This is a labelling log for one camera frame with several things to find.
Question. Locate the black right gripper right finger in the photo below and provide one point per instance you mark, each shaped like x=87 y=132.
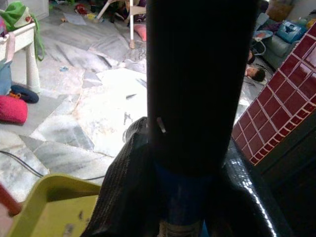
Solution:
x=249 y=192

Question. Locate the green cloth bag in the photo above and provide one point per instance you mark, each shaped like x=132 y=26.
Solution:
x=18 y=14

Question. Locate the dark red tiled counter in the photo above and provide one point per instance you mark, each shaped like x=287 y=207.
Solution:
x=281 y=98

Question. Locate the white small table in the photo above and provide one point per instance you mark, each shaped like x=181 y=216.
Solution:
x=22 y=49

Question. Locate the red plush cushion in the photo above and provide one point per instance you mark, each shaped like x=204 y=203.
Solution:
x=12 y=108

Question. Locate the dark blue round cushion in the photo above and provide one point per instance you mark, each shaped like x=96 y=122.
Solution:
x=26 y=93

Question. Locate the light blue hanging cloth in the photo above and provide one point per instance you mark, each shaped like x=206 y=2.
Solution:
x=5 y=76

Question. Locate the pink pillow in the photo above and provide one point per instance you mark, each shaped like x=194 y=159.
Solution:
x=141 y=30

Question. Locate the grey-green sofa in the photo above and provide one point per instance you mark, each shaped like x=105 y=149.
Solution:
x=279 y=37

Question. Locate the blue box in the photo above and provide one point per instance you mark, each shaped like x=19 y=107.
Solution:
x=291 y=28

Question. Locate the yellow-green plastic dustpan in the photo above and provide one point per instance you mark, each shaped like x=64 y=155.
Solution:
x=56 y=209

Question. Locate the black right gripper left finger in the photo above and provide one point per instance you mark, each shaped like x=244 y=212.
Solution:
x=123 y=182

